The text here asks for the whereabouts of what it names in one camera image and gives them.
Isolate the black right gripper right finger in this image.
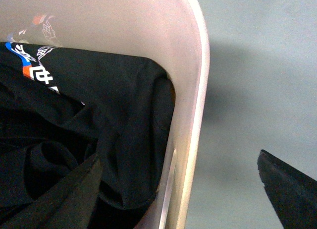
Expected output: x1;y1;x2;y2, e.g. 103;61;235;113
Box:
257;150;317;229

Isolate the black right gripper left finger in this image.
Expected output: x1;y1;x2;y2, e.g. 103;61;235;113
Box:
0;154;103;229

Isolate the cream plastic laundry hamper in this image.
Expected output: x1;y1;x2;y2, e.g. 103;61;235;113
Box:
0;0;210;229

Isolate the black printed t-shirt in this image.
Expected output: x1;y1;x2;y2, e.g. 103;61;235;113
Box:
0;42;175;229

